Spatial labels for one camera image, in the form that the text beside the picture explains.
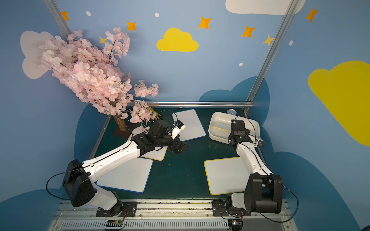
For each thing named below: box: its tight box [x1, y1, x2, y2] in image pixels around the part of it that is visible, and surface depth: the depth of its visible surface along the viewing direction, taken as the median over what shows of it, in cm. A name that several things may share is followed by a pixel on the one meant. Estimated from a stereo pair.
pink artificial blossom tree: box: [38, 27, 160, 132], surface depth 70 cm
